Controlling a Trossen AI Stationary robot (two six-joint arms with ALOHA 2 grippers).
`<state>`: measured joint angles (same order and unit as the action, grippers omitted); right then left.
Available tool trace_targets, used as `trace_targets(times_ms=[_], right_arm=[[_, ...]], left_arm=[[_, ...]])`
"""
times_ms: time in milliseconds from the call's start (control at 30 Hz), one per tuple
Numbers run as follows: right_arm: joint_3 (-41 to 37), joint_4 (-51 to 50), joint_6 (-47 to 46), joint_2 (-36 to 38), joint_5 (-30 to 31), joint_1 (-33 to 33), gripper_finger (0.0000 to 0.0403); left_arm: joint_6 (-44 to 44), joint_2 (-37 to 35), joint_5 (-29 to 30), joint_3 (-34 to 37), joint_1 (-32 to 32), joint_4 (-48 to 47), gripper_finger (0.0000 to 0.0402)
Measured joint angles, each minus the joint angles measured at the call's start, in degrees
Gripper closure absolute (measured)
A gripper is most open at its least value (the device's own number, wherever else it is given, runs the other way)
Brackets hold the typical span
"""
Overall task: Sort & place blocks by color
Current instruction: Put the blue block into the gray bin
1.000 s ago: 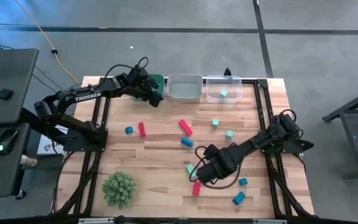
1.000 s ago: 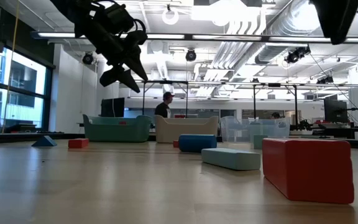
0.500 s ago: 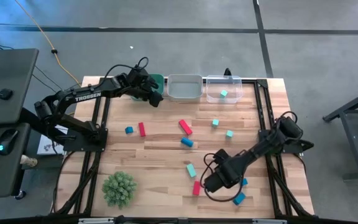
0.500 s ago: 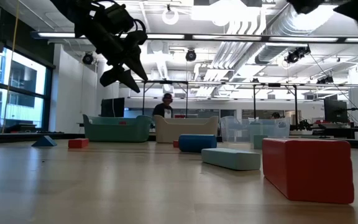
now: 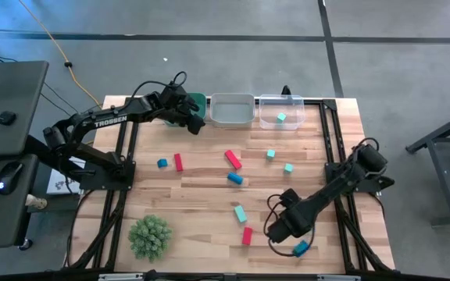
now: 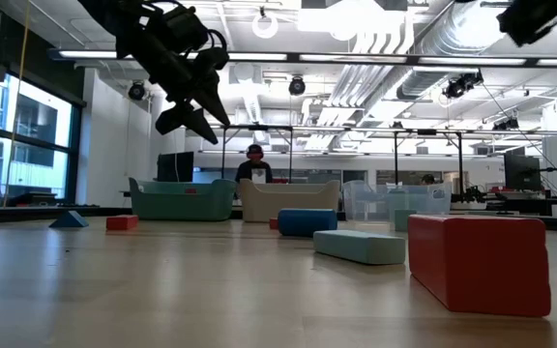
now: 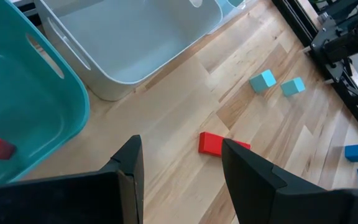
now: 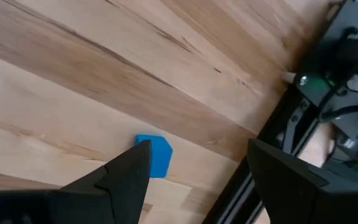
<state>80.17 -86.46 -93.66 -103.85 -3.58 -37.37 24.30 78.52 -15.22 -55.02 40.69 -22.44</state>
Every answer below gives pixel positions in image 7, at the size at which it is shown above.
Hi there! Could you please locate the green plastic bin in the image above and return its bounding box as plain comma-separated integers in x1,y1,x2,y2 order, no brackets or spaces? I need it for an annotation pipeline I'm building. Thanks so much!
0,0,91,189

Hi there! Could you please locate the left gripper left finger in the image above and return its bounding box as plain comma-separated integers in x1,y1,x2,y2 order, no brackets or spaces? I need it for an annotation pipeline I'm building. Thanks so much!
0,134,145,224

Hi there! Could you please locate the clear plastic bin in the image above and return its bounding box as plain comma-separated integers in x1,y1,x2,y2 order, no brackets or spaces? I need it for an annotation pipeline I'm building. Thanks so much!
208,0,259,35

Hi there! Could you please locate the light teal cube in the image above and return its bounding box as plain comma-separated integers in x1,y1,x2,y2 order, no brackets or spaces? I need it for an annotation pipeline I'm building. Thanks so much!
249,68,277,94
280,77,306,97

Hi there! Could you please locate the blue cube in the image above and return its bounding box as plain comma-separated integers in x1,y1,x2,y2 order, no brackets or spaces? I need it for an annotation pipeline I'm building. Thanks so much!
344,144,358,163

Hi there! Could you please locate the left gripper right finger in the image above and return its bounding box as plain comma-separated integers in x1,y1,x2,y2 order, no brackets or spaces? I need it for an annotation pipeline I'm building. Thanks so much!
221,138,358,224

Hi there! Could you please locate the grey plastic bin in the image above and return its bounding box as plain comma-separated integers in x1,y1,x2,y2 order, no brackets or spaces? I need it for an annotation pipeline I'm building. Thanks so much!
33,0,224,102

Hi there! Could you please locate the long red block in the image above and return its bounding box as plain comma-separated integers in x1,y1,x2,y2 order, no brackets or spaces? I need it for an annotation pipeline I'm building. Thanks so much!
198,131,252,157

